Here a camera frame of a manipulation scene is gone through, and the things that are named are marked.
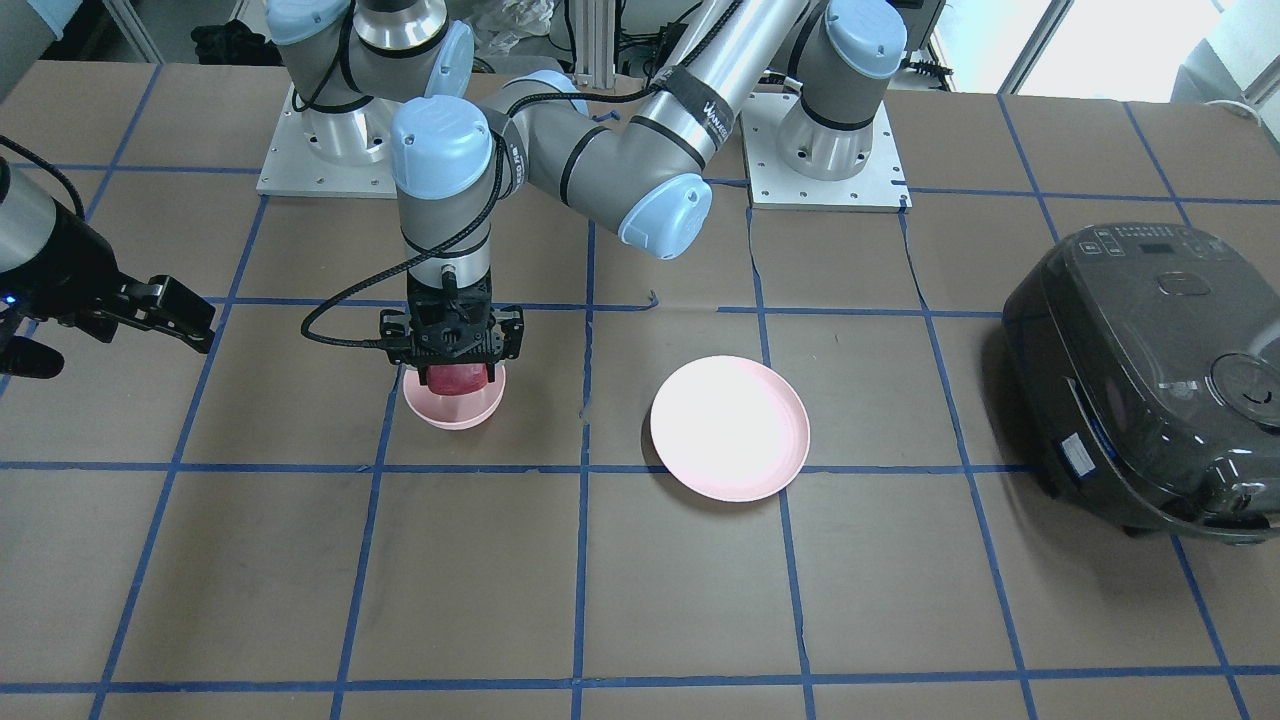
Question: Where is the red apple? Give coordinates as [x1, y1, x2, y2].
[425, 363, 490, 397]

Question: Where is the pink plate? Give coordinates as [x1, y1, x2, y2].
[649, 355, 812, 503]

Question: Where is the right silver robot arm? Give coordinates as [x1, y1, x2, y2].
[1, 1, 474, 379]

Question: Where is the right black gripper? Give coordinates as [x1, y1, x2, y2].
[1, 215, 216, 380]

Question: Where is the pink bowl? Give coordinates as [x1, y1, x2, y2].
[399, 364, 507, 430]

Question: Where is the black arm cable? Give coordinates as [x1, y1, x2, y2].
[300, 120, 506, 351]

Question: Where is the aluminium frame post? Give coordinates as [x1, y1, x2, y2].
[566, 0, 617, 90]

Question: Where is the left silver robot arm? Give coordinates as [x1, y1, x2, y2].
[371, 1, 908, 396]

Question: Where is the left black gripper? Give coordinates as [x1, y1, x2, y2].
[378, 282, 525, 393]

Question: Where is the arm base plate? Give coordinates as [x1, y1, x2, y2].
[256, 88, 401, 199]
[739, 92, 913, 213]

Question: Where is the dark grey rice cooker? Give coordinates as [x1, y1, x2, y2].
[1002, 222, 1279, 544]

